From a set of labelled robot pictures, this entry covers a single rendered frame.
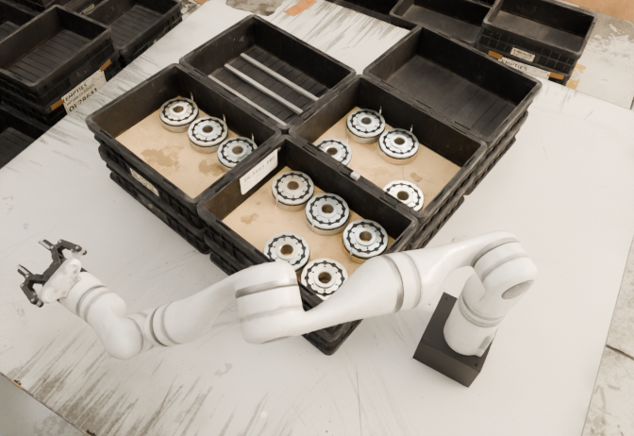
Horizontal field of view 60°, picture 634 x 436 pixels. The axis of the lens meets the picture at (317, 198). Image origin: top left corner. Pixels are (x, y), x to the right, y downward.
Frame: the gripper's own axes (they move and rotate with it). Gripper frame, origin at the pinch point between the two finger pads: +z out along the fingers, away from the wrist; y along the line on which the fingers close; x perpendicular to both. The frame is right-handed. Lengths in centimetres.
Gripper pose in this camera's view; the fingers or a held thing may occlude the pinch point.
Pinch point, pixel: (35, 258)
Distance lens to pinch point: 125.0
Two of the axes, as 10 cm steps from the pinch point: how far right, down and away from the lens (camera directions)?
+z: -8.0, -3.8, 4.6
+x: -2.4, -5.0, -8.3
